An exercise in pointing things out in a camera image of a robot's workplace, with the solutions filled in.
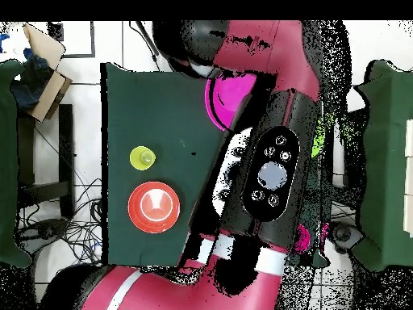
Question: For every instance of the green cloth side table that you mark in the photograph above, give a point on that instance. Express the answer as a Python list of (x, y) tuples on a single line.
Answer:
[(387, 161), (6, 161)]

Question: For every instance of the dark green table cloth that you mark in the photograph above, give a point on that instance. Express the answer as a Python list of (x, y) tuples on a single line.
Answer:
[(145, 97)]

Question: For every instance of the pale yellow translucent cup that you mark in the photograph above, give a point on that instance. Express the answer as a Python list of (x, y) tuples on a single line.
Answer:
[(137, 158)]

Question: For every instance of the black stool frame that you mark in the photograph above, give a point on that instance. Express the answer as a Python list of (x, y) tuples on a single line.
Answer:
[(66, 145)]

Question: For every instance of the black tripod leg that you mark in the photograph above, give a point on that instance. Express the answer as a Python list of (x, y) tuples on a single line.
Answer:
[(146, 37)]

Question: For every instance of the small pink-red bowl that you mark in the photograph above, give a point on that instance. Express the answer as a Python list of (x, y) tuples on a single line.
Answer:
[(302, 240)]

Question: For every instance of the white drawer unit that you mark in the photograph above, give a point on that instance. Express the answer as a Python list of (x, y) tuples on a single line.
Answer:
[(409, 177)]

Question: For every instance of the black grey floor stand base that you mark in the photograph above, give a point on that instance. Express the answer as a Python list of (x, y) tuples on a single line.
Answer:
[(347, 234), (48, 229)]

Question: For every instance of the black box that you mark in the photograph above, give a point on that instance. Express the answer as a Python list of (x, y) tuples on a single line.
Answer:
[(355, 145)]

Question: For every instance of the large green bowl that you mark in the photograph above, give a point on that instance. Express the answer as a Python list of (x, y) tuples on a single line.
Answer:
[(317, 142)]

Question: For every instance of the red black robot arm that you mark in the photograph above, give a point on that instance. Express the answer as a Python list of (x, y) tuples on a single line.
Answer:
[(274, 51)]

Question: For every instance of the orange bowl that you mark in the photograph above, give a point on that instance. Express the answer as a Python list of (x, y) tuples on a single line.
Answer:
[(135, 206)]

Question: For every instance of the cardboard box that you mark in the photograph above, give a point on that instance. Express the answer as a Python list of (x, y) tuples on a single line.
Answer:
[(42, 45)]

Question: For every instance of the black floor frame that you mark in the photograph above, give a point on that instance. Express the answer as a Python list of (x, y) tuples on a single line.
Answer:
[(93, 38)]

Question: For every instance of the dark blue bag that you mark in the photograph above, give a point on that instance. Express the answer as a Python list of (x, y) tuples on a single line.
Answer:
[(29, 87)]

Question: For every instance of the large pink bowl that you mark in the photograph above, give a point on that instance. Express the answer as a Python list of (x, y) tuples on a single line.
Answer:
[(230, 97)]

